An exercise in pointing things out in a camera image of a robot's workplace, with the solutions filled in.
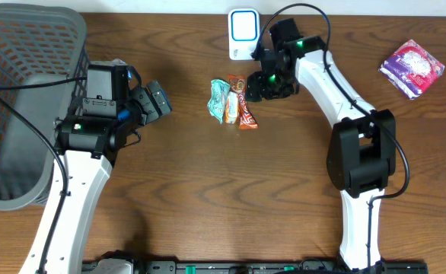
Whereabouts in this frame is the dark grey plastic basket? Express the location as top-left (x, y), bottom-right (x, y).
top-left (0, 4), bottom-right (89, 211)

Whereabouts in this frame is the purple red tissue pack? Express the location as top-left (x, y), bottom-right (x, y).
top-left (378, 40), bottom-right (445, 100)

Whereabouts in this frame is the white barcode scanner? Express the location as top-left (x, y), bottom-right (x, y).
top-left (228, 8), bottom-right (260, 61)

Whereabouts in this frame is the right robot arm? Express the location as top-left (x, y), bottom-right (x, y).
top-left (246, 19), bottom-right (396, 272)

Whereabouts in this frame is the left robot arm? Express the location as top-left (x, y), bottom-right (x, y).
top-left (21, 62), bottom-right (172, 273)

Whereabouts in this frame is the orange white snack packet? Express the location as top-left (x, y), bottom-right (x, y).
top-left (225, 91), bottom-right (239, 124)

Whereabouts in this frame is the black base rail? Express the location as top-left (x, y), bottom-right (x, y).
top-left (81, 260), bottom-right (429, 274)

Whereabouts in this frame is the orange red snack bar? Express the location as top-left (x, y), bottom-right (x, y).
top-left (228, 75), bottom-right (258, 129)

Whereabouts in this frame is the teal snack wrapper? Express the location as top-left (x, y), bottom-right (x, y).
top-left (207, 79), bottom-right (230, 123)

